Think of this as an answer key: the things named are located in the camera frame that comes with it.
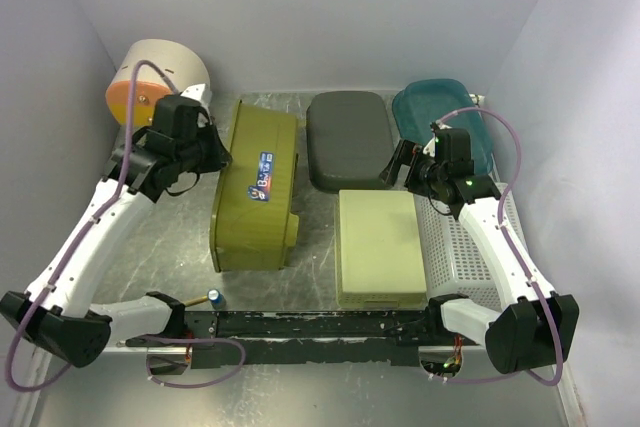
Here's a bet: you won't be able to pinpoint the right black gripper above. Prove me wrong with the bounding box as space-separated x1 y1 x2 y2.
379 139 446 200

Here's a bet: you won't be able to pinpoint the teal transparent container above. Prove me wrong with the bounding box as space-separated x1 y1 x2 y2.
392 79 494 175

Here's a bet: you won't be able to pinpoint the dark grey container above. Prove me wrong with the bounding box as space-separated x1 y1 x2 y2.
306 91 394 193

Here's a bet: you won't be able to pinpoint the olive green large tub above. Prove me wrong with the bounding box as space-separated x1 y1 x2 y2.
210 101 299 273

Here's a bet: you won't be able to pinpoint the cream perforated basket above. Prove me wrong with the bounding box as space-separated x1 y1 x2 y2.
335 190 427 310

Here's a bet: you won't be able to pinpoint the white perforated basket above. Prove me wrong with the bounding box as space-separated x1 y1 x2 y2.
414 195 501 312

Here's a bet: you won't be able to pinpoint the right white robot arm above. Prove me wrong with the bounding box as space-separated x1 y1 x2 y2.
380 126 579 385

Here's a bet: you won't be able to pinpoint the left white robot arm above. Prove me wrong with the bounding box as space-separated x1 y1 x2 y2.
1 84 231 368

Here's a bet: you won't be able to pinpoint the cream cylinder orange drawers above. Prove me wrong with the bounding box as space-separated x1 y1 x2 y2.
105 39 211 127

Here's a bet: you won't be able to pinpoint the small blue capped bottle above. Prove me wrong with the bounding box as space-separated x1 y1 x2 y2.
207 289 226 309

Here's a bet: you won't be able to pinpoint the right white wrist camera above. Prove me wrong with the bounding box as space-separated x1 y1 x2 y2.
422 135 438 157

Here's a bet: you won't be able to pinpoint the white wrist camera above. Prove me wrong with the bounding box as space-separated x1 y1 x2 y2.
422 135 438 157
181 83 212 127

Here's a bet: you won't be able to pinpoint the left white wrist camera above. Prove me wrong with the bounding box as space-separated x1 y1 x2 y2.
181 83 212 127

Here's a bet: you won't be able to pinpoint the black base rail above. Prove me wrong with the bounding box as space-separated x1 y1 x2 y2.
124 309 471 371

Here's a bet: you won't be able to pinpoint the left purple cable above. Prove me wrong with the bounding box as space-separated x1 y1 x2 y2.
5 60 247 392

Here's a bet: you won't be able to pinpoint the purple cable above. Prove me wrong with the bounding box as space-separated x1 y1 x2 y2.
429 107 565 388
5 60 247 392

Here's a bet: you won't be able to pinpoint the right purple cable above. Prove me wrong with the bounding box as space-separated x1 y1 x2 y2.
429 107 565 388

